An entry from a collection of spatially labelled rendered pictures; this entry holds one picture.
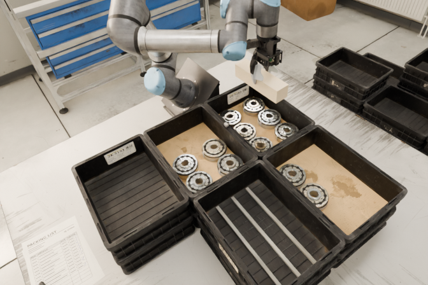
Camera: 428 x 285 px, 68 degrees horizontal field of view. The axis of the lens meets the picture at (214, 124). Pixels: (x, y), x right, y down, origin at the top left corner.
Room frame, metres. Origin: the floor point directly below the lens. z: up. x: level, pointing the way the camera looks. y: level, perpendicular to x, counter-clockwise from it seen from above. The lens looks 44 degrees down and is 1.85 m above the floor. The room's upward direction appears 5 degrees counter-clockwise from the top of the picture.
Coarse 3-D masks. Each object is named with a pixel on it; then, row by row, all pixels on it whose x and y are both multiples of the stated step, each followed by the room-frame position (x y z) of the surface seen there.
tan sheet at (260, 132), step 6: (234, 108) 1.14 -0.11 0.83; (240, 108) 1.14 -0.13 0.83; (240, 114) 1.10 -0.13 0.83; (246, 120) 1.05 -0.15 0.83; (252, 120) 1.05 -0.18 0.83; (282, 120) 1.03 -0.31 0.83; (258, 126) 1.01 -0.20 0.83; (258, 132) 0.97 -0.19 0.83; (264, 132) 0.96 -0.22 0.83; (270, 132) 0.96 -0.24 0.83; (270, 138) 0.93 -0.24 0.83
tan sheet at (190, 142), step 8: (192, 128) 1.03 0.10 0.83; (200, 128) 1.03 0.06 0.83; (208, 128) 1.02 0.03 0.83; (176, 136) 0.99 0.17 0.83; (184, 136) 0.99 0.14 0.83; (192, 136) 0.98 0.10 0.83; (200, 136) 0.98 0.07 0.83; (208, 136) 0.97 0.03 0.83; (216, 136) 0.97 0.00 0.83; (160, 144) 0.95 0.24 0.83; (168, 144) 0.95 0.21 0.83; (176, 144) 0.94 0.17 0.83; (184, 144) 0.94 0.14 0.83; (192, 144) 0.93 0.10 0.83; (200, 144) 0.93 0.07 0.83; (168, 152) 0.90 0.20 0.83; (176, 152) 0.90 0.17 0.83; (184, 152) 0.89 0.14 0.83; (192, 152) 0.89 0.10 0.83; (200, 152) 0.88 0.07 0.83; (168, 160) 0.86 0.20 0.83; (200, 160) 0.84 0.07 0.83; (200, 168) 0.80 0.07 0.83; (208, 168) 0.80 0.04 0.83; (216, 168) 0.79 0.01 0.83; (216, 176) 0.75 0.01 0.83
